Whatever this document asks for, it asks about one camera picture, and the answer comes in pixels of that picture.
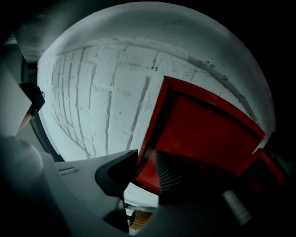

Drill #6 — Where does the red plastic bin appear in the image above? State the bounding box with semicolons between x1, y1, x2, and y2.
135;75;266;195

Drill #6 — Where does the tan striped object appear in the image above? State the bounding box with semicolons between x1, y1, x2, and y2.
126;208;154;231

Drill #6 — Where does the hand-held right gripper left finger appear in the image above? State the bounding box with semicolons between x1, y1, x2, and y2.
94;149;139;198

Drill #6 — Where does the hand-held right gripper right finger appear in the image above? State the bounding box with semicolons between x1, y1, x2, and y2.
155;150;224;206

